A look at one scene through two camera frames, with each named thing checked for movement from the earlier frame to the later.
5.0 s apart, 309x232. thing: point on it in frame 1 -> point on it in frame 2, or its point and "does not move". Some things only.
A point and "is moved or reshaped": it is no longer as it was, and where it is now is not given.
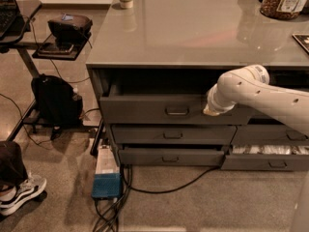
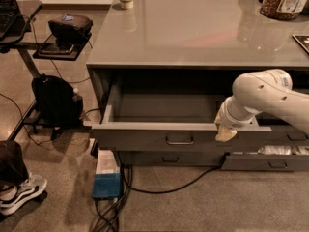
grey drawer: [168, 158] does not move
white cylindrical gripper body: [212, 105] -> [229, 117]
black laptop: [12, 20] does not move
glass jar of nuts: [284, 2] does not move
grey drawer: [154, 109] is moved or reshaped
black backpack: [58, 102] does not move
